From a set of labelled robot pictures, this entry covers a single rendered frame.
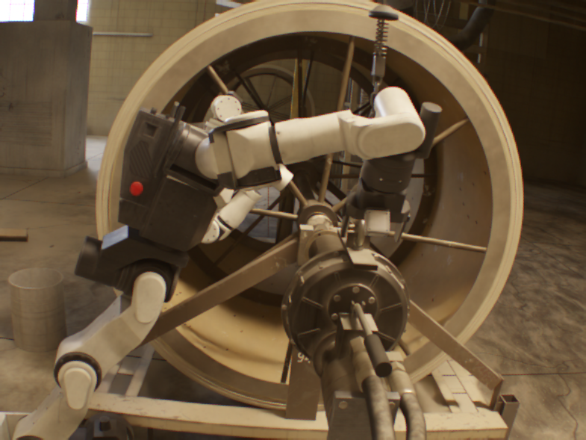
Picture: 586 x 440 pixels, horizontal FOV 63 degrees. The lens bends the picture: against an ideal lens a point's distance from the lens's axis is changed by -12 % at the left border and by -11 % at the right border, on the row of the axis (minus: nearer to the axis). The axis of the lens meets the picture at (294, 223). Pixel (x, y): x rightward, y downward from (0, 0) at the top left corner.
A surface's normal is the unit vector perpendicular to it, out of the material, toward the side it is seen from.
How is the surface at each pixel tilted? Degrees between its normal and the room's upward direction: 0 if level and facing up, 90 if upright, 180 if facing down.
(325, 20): 90
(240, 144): 100
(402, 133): 115
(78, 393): 90
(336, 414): 90
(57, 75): 90
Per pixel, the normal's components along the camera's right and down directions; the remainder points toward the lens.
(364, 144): 0.05, 0.64
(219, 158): 0.32, 0.09
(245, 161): -0.73, 0.27
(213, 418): 0.10, -0.96
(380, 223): 0.09, -0.34
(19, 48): 0.05, 0.25
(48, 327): 0.75, 0.24
